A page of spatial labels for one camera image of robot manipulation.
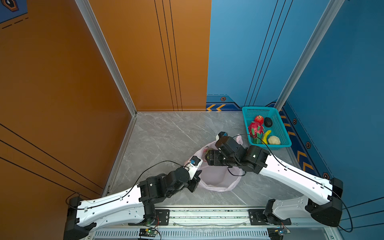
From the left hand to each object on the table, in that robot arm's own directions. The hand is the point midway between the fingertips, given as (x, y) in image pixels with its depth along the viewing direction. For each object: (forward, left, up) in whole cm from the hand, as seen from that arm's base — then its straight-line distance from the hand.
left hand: (201, 170), depth 68 cm
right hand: (+5, -3, +2) cm, 7 cm away
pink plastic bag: (+5, -10, -20) cm, 23 cm away
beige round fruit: (+27, -48, -14) cm, 57 cm away
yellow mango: (+30, -44, -16) cm, 55 cm away
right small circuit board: (-22, -36, -20) cm, 46 cm away
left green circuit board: (-22, +25, -21) cm, 39 cm away
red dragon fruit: (+33, -37, -12) cm, 51 cm away
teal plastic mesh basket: (+37, -54, -14) cm, 67 cm away
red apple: (+46, -43, -14) cm, 65 cm away
